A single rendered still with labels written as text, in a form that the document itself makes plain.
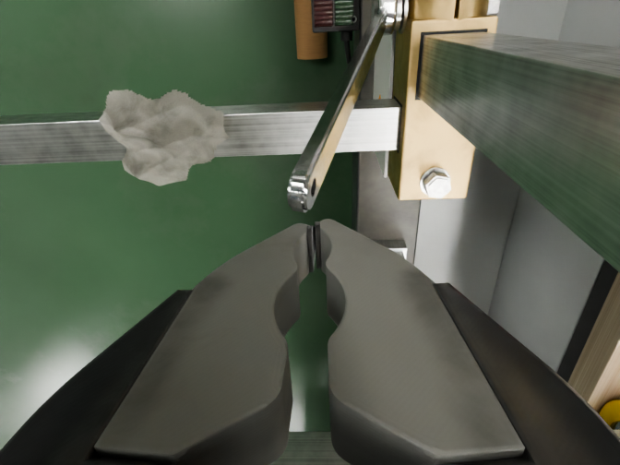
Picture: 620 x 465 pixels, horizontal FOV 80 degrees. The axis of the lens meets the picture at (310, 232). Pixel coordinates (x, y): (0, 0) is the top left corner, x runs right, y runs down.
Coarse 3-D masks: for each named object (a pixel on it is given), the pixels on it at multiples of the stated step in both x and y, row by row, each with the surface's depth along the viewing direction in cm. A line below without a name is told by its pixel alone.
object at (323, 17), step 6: (318, 0) 35; (324, 0) 35; (330, 0) 35; (318, 6) 36; (324, 6) 36; (330, 6) 36; (318, 12) 36; (324, 12) 36; (330, 12) 36; (318, 18) 36; (324, 18) 36; (330, 18) 36; (318, 24) 36; (324, 24) 36; (330, 24) 36
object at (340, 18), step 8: (336, 0) 35; (344, 0) 35; (352, 0) 35; (336, 8) 36; (344, 8) 36; (352, 8) 36; (336, 16) 36; (344, 16) 36; (352, 16) 36; (336, 24) 36; (344, 24) 36; (352, 24) 36
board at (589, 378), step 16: (608, 304) 31; (608, 320) 31; (592, 336) 33; (608, 336) 31; (592, 352) 33; (608, 352) 31; (576, 368) 35; (592, 368) 33; (608, 368) 31; (576, 384) 35; (592, 384) 33; (608, 384) 32; (592, 400) 33; (608, 400) 33
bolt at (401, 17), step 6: (372, 0) 24; (402, 0) 23; (372, 6) 24; (402, 6) 23; (372, 12) 24; (402, 12) 23; (372, 18) 24; (396, 18) 23; (402, 18) 23; (396, 24) 23; (402, 24) 23; (402, 30) 23
